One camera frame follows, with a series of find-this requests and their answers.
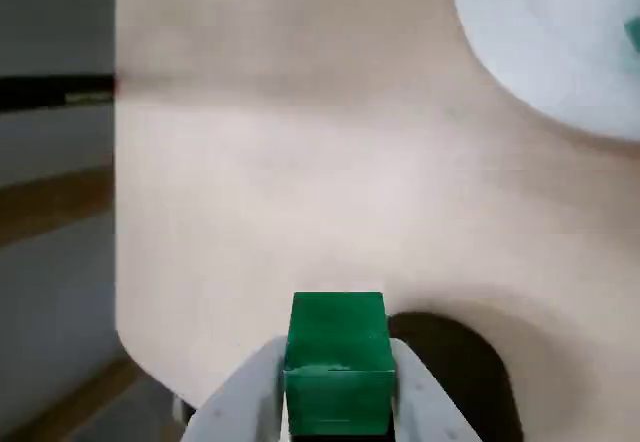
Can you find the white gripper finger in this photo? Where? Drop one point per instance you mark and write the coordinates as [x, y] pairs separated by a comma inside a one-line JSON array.
[[240, 402], [425, 407]]

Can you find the green cube block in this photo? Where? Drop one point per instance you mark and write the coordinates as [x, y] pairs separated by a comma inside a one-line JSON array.
[[337, 342], [634, 39]]

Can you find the white paper plate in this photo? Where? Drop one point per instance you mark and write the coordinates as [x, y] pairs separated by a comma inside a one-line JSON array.
[[550, 47]]

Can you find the black bar with label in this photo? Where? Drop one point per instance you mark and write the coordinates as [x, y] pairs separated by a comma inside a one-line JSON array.
[[45, 89]]

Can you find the wooden frame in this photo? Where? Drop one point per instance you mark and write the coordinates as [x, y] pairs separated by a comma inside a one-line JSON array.
[[50, 212]]

